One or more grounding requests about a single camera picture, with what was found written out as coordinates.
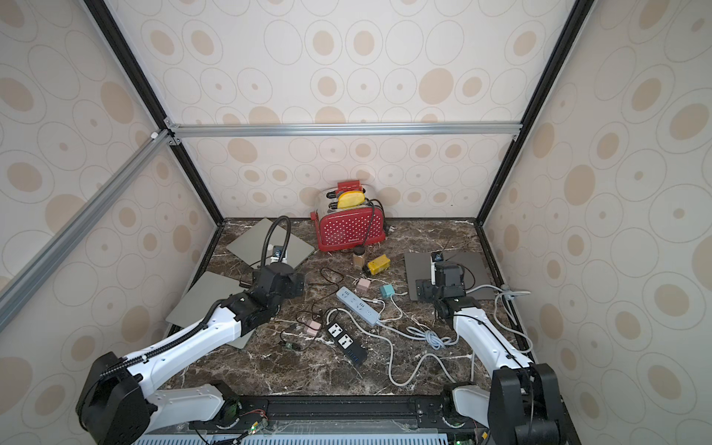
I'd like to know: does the silver laptop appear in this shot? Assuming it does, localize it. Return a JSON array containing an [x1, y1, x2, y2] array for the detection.
[[167, 272, 254, 355], [227, 219, 314, 269]]

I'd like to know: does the black power strip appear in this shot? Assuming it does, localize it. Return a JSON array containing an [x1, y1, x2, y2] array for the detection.
[[326, 322, 367, 366]]

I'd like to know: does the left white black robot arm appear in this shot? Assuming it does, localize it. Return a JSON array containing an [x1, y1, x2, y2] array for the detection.
[[75, 243, 304, 444]]

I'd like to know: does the back aluminium rail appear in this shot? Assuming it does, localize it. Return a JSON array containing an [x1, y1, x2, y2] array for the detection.
[[169, 122, 522, 138]]

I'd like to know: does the white power strip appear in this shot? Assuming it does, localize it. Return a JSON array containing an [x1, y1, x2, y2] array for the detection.
[[336, 287, 380, 326]]

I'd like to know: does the white power strip cable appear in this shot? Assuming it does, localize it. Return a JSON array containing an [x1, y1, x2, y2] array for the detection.
[[327, 294, 463, 388]]

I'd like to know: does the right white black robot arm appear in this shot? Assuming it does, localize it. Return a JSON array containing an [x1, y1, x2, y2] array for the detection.
[[416, 261, 567, 444]]

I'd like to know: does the brown wooden block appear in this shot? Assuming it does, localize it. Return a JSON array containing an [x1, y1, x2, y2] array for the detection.
[[352, 246, 366, 270]]

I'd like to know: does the silver laptop back left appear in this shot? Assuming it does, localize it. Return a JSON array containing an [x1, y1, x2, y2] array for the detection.
[[227, 219, 314, 269]]

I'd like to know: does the red toy bread slice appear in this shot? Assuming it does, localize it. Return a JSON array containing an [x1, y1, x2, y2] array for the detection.
[[337, 180, 363, 195]]

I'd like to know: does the black charger cable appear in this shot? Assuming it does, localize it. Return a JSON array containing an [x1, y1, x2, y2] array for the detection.
[[277, 266, 357, 352]]

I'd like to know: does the yellow toy bread slice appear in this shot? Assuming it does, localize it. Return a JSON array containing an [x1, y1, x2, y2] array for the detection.
[[337, 190, 365, 210]]

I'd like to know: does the silver laptop front left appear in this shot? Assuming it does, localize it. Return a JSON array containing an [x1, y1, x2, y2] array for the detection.
[[167, 272, 254, 355]]

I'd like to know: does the dark grey laptop right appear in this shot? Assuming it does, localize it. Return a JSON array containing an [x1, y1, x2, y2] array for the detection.
[[404, 250, 491, 301]]

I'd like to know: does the red toaster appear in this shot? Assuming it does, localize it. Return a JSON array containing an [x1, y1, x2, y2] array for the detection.
[[311, 181, 387, 252]]

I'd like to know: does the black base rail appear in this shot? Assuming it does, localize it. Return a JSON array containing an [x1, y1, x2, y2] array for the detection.
[[132, 393, 582, 445]]

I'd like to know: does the aluminium rail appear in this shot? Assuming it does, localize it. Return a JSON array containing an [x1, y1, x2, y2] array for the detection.
[[1, 129, 172, 328], [169, 122, 522, 138]]

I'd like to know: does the pink charger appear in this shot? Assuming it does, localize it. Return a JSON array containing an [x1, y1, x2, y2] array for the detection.
[[305, 320, 322, 337], [356, 278, 372, 295]]

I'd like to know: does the left aluminium rail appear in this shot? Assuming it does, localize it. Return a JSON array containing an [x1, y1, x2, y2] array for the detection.
[[1, 129, 172, 328]]

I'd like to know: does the black toaster cable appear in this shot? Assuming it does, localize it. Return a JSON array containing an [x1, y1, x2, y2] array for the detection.
[[358, 197, 388, 248]]

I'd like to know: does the yellow plug adapter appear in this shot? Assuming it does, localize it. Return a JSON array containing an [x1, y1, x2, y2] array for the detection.
[[363, 255, 391, 276]]

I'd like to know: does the white cable on right wall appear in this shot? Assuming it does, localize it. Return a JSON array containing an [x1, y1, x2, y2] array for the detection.
[[466, 284, 534, 355]]

